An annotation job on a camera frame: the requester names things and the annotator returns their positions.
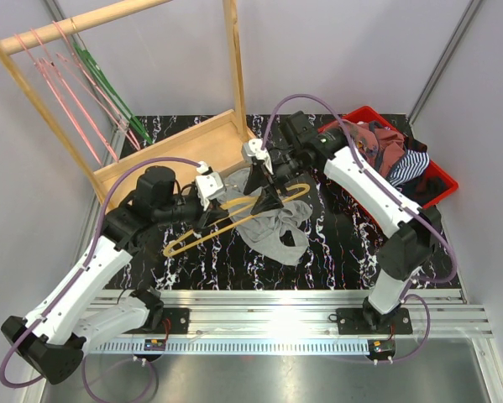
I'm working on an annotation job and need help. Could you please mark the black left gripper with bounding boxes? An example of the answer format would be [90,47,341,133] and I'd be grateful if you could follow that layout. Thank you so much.
[155,190,230,234]

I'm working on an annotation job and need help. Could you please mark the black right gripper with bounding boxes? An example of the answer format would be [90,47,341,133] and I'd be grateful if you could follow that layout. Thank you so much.
[243,147,308,217]

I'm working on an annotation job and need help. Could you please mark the grey tank top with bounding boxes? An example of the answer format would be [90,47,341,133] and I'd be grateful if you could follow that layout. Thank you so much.
[221,167,314,266]

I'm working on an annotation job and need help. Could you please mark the yellow hanger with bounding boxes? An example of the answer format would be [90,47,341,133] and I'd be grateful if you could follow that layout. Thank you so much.
[161,183,312,258]

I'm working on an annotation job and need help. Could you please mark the salmon pink tank top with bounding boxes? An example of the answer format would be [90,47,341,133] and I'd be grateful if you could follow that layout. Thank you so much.
[343,120,406,178]

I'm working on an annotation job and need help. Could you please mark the blue striped tank top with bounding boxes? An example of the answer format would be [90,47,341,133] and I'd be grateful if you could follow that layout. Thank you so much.
[387,150,430,186]

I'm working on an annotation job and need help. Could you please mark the navy maroon tank top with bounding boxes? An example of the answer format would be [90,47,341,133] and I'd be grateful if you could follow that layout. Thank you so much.
[400,137,446,206]

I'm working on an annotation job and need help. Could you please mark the green hanger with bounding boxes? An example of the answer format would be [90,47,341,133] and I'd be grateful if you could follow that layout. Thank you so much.
[73,43,154,149]

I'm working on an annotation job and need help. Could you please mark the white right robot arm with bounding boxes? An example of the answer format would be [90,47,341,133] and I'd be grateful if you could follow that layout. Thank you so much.
[242,112,441,333]

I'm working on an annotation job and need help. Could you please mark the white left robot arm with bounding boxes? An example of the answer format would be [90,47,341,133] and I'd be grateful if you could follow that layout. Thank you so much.
[1,164,228,385]

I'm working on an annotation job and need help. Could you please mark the wooden clothes rack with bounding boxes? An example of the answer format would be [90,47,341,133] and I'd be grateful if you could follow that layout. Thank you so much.
[0,0,265,207]

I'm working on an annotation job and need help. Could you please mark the red plastic bin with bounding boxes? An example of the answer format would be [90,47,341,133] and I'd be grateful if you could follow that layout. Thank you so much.
[342,106,458,208]

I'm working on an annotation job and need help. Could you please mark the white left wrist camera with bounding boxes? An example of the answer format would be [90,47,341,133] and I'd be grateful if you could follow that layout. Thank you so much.
[195,161,226,212]

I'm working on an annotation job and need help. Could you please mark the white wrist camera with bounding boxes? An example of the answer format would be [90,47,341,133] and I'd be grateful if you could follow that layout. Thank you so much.
[195,161,226,212]
[242,139,274,174]

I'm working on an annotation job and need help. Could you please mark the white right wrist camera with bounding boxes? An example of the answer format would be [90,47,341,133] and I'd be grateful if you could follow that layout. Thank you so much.
[242,139,274,174]

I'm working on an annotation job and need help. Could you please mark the aluminium mounting rail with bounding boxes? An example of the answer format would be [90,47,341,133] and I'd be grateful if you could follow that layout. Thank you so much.
[22,289,503,403]

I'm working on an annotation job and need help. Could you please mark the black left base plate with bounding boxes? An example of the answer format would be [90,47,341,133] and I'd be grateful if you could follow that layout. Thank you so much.
[152,307,191,335]

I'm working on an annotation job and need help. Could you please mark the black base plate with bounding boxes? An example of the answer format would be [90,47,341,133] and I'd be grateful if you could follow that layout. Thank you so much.
[152,307,191,335]
[334,307,413,336]

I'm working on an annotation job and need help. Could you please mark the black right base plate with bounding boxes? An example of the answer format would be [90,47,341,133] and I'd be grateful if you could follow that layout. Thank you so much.
[334,307,413,336]

